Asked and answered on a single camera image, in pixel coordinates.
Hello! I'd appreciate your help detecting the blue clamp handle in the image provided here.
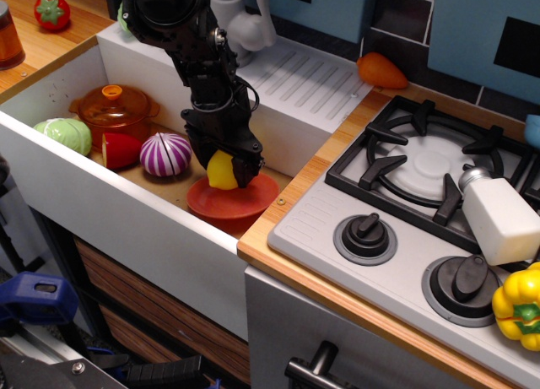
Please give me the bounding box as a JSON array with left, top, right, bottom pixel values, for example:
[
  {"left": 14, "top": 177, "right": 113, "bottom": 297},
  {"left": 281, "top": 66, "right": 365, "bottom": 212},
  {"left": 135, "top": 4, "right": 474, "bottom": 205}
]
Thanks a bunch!
[{"left": 1, "top": 272, "right": 79, "bottom": 327}]

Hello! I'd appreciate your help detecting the black right stove knob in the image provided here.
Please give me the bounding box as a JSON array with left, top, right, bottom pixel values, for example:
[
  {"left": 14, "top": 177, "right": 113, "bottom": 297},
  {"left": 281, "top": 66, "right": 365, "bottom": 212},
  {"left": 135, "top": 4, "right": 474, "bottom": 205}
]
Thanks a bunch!
[{"left": 422, "top": 255, "right": 501, "bottom": 328}]

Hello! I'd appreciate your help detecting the yellow toy bell pepper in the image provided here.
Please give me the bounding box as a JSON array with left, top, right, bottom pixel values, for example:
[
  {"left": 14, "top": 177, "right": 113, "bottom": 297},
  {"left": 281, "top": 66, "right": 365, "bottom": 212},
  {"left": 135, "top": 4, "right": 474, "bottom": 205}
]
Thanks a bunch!
[{"left": 492, "top": 262, "right": 539, "bottom": 352}]

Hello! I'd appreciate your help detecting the white salt shaker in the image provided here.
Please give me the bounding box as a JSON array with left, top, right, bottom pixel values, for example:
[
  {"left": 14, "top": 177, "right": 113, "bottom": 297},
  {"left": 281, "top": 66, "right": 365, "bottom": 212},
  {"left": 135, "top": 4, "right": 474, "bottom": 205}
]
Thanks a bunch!
[{"left": 459, "top": 167, "right": 539, "bottom": 266}]

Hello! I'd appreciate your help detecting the blue object at edge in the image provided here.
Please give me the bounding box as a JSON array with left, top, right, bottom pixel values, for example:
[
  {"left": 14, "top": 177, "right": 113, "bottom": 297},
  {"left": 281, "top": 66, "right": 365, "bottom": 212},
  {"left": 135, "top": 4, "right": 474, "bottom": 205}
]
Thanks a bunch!
[{"left": 524, "top": 114, "right": 540, "bottom": 149}]

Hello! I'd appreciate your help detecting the grey toy faucet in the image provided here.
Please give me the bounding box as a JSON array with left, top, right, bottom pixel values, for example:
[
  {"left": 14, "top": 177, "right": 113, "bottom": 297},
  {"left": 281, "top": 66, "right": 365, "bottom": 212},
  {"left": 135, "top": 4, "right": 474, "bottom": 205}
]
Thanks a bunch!
[{"left": 210, "top": 0, "right": 277, "bottom": 67}]

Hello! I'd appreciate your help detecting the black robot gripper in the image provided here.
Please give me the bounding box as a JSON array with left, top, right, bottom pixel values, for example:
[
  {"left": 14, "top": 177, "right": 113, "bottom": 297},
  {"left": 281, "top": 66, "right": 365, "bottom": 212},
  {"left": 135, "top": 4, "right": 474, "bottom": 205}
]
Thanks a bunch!
[{"left": 181, "top": 89, "right": 263, "bottom": 188}]

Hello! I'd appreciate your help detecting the purple striped toy onion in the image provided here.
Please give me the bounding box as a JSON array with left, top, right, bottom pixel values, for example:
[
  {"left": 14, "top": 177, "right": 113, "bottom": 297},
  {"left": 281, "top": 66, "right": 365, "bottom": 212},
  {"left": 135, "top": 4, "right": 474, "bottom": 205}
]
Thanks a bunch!
[{"left": 139, "top": 132, "right": 192, "bottom": 177}]

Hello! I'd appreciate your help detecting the red toy apple half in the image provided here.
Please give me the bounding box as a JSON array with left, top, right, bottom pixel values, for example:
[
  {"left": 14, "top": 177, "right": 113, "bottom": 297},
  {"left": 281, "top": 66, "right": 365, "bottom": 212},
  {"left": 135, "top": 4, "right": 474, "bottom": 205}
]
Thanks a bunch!
[{"left": 102, "top": 132, "right": 143, "bottom": 170}]

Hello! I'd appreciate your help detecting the metal oven door handle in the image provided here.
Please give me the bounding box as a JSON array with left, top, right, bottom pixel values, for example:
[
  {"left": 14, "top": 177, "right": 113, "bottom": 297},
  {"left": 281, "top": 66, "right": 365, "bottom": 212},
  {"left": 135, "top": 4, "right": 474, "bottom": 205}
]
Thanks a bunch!
[{"left": 284, "top": 341, "right": 355, "bottom": 389}]

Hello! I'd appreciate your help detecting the grey toy stove top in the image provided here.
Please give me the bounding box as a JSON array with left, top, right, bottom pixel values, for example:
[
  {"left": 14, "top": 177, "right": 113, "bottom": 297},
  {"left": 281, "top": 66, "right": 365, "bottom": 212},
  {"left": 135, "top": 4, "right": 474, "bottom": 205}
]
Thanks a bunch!
[{"left": 267, "top": 94, "right": 540, "bottom": 389}]

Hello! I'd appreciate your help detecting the green toy bitter gourd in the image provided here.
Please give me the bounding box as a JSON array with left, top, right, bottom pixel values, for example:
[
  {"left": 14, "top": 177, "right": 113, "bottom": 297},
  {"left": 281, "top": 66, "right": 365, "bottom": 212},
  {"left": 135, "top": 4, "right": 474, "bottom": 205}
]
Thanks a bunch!
[{"left": 116, "top": 3, "right": 132, "bottom": 35}]

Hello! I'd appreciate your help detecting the black left stove knob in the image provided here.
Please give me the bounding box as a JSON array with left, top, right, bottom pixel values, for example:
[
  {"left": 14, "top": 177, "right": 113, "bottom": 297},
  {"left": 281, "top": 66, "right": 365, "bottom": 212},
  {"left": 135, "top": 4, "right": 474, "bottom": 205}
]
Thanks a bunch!
[{"left": 333, "top": 213, "right": 397, "bottom": 267}]

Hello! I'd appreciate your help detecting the black stove knob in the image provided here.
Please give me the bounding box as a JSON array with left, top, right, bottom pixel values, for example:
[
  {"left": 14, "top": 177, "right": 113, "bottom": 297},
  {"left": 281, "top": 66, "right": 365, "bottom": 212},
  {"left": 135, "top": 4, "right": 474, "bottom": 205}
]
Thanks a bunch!
[
  {"left": 333, "top": 213, "right": 397, "bottom": 267},
  {"left": 422, "top": 255, "right": 501, "bottom": 328}
]

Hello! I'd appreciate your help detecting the orange toy carrot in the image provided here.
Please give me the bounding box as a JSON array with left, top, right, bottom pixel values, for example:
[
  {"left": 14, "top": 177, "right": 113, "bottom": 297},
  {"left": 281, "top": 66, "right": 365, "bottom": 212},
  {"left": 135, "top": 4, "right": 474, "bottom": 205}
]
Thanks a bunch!
[{"left": 356, "top": 51, "right": 408, "bottom": 89}]

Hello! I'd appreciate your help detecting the black stove burner grate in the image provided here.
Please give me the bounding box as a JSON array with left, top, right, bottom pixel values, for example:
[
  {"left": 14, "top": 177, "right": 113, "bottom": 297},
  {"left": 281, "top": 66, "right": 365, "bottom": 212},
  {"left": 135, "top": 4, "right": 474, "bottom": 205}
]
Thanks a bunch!
[{"left": 325, "top": 96, "right": 539, "bottom": 253}]

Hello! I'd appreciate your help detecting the white toy sink basin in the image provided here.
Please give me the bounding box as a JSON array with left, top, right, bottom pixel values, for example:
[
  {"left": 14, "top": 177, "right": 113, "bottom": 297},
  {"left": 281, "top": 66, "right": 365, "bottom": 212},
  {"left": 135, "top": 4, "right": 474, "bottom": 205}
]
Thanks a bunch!
[{"left": 1, "top": 24, "right": 370, "bottom": 338}]

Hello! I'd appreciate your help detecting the yellow toy lemon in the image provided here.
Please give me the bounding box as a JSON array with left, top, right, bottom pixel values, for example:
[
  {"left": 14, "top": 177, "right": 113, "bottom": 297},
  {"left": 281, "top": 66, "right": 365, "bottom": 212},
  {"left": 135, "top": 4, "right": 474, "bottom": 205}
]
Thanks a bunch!
[{"left": 207, "top": 150, "right": 239, "bottom": 191}]

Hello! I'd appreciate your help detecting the red toy tomato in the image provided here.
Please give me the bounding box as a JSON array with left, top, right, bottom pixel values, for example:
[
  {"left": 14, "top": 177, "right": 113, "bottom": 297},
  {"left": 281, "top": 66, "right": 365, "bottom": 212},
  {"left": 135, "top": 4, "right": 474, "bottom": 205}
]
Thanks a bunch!
[{"left": 34, "top": 0, "right": 71, "bottom": 30}]

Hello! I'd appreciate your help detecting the orange transparent toy pot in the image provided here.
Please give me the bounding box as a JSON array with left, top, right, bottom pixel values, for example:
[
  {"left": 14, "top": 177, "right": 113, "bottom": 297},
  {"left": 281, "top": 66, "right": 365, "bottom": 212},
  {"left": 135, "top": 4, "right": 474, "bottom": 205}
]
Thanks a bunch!
[{"left": 69, "top": 84, "right": 160, "bottom": 150}]

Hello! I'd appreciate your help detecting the amber glass jar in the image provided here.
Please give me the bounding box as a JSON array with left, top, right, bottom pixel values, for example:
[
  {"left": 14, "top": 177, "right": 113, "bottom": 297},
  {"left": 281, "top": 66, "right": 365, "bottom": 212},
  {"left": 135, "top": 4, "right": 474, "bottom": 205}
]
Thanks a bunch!
[{"left": 0, "top": 0, "right": 26, "bottom": 70}]

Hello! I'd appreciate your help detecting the green toy cabbage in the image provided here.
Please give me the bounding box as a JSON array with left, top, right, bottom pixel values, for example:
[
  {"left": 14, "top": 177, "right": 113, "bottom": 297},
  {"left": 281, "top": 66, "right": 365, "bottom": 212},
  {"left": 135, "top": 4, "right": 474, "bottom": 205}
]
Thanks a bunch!
[{"left": 34, "top": 118, "right": 92, "bottom": 156}]

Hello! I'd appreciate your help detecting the red plastic plate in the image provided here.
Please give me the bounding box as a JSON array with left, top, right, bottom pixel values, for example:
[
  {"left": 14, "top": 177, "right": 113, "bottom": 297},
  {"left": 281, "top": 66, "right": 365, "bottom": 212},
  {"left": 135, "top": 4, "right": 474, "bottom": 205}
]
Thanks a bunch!
[{"left": 186, "top": 174, "right": 280, "bottom": 235}]

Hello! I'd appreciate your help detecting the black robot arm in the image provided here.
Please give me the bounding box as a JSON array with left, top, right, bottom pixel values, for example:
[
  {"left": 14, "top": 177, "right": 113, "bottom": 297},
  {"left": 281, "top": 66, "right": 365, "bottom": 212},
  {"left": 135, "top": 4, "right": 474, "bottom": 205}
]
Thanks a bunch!
[{"left": 121, "top": 0, "right": 264, "bottom": 188}]

